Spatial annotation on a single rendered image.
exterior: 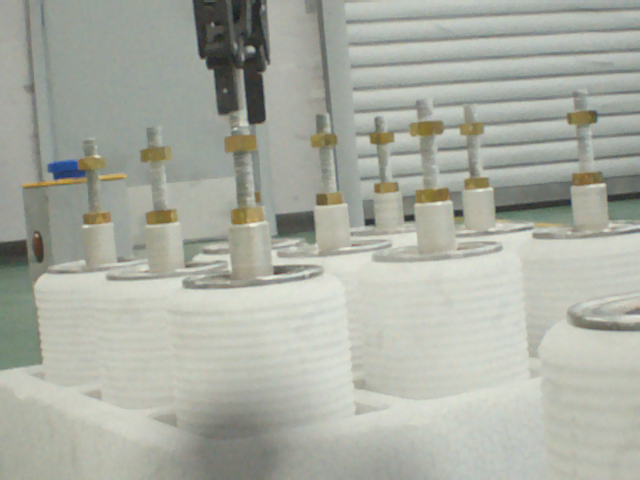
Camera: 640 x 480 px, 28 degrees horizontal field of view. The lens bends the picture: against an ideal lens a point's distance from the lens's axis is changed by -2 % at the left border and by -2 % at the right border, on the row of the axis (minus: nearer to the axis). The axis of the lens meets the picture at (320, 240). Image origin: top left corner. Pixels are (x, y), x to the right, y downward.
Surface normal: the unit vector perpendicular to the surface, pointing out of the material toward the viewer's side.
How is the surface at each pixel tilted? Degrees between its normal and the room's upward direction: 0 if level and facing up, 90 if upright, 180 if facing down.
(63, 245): 90
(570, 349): 57
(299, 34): 90
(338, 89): 89
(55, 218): 90
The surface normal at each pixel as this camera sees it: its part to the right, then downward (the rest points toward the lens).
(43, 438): -0.87, 0.11
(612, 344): -0.51, -0.66
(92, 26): 0.22, 0.04
